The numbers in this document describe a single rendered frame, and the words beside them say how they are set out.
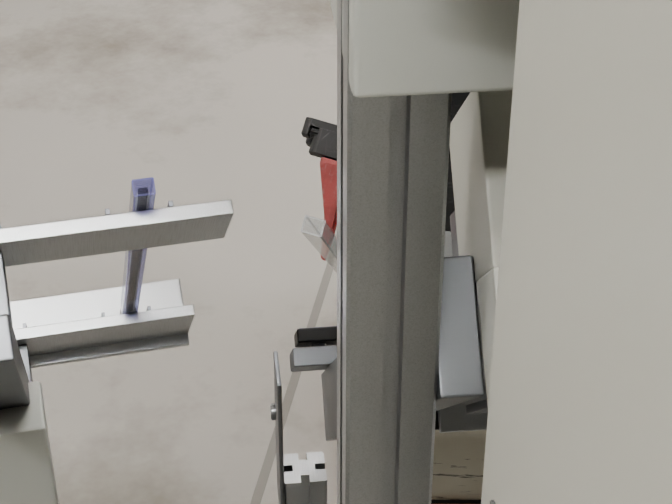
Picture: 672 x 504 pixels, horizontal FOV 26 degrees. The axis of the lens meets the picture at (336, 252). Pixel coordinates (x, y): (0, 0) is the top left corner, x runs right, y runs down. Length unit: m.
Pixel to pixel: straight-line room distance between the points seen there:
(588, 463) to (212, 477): 1.93
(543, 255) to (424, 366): 0.21
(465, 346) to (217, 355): 1.91
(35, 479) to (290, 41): 2.50
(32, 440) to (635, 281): 0.85
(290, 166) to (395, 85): 2.51
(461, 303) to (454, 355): 0.02
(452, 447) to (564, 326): 1.61
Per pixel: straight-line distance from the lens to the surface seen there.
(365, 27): 0.53
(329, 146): 1.11
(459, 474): 2.04
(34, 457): 1.16
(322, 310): 2.63
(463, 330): 0.64
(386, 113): 0.56
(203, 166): 3.06
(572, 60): 0.38
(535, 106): 0.42
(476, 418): 1.35
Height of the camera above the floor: 1.57
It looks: 34 degrees down
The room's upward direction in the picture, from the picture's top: straight up
